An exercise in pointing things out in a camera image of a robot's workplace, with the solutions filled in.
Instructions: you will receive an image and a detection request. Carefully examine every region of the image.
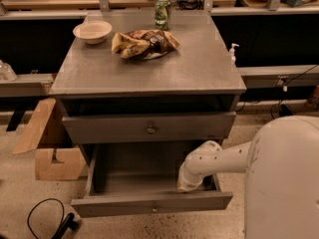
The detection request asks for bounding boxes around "grey drawer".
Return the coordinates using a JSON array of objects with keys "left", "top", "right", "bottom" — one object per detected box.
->
[
  {"left": 71, "top": 141, "right": 232, "bottom": 217},
  {"left": 62, "top": 112, "right": 236, "bottom": 144}
]

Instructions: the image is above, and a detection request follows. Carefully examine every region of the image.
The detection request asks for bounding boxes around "cardboard box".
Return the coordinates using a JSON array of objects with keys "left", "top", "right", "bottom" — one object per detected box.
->
[{"left": 12, "top": 98, "right": 86, "bottom": 181}]

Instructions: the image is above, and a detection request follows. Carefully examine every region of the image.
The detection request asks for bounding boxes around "black chair leg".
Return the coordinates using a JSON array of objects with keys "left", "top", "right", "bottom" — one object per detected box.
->
[{"left": 52, "top": 213, "right": 79, "bottom": 239}]

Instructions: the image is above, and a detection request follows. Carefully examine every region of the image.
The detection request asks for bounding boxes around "black cable bundle right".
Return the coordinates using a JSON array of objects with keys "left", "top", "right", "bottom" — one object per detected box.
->
[{"left": 268, "top": 63, "right": 319, "bottom": 120}]

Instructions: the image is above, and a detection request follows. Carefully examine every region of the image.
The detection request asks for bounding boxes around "orange bottle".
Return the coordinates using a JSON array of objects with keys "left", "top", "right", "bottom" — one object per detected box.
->
[{"left": 305, "top": 86, "right": 319, "bottom": 109}]

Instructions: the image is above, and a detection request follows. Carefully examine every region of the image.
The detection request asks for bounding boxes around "grey top drawer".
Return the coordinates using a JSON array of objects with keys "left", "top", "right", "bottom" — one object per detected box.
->
[{"left": 62, "top": 112, "right": 236, "bottom": 144}]

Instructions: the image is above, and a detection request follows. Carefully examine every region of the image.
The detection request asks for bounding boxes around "white pump bottle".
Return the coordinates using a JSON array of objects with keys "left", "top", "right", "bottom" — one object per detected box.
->
[{"left": 229, "top": 43, "right": 239, "bottom": 65}]

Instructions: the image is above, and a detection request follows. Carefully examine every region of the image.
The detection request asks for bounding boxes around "crumpled chip bag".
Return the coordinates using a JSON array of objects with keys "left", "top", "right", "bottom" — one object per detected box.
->
[{"left": 112, "top": 30, "right": 179, "bottom": 60}]

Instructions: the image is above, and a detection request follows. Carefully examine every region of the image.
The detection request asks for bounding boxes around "black floor cable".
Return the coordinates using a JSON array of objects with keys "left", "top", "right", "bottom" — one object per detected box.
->
[{"left": 26, "top": 198, "right": 66, "bottom": 239}]

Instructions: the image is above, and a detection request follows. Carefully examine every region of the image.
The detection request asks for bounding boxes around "white bowl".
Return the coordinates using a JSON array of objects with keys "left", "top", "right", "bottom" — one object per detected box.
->
[{"left": 73, "top": 21, "right": 112, "bottom": 44}]

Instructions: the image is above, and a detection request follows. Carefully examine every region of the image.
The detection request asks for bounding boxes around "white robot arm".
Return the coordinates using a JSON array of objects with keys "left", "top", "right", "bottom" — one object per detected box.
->
[{"left": 177, "top": 116, "right": 319, "bottom": 239}]

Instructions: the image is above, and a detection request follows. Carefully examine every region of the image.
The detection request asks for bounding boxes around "green soda can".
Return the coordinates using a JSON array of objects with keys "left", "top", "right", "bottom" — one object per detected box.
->
[{"left": 155, "top": 0, "right": 170, "bottom": 30}]

